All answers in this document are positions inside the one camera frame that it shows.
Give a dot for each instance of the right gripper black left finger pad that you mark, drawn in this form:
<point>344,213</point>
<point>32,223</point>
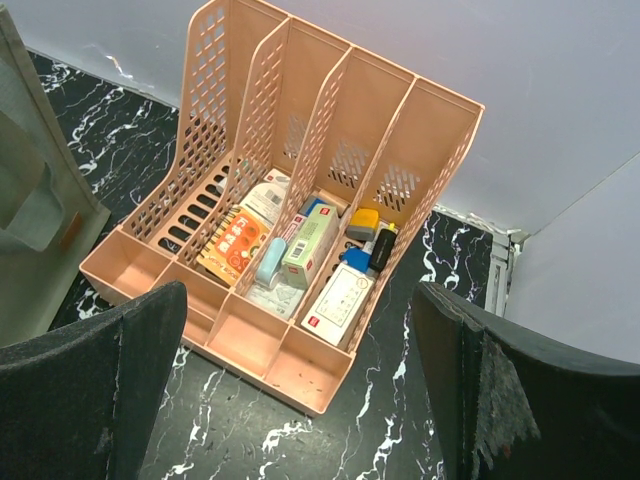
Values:
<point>81,401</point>

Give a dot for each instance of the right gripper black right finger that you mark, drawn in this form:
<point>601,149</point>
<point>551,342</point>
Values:
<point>510,403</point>

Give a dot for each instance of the olive green canvas bag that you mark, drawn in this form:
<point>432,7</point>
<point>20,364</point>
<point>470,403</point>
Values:
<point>50,219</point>

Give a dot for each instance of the white box in organizer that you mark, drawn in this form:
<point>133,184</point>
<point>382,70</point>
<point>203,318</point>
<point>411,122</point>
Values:
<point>333,315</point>

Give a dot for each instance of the black marker pen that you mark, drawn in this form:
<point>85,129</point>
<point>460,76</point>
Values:
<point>382,248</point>

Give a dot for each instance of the red white snack packet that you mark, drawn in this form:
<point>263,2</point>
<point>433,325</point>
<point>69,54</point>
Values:
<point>232,246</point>

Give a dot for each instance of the grey yellow pencil sharpener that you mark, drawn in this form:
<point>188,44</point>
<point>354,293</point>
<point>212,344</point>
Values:
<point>363,225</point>

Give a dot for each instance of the green white small box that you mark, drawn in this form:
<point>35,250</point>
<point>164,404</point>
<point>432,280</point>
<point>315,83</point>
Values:
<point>310,246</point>

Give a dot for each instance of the orange plastic file organizer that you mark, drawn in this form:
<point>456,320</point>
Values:
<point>264,89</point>

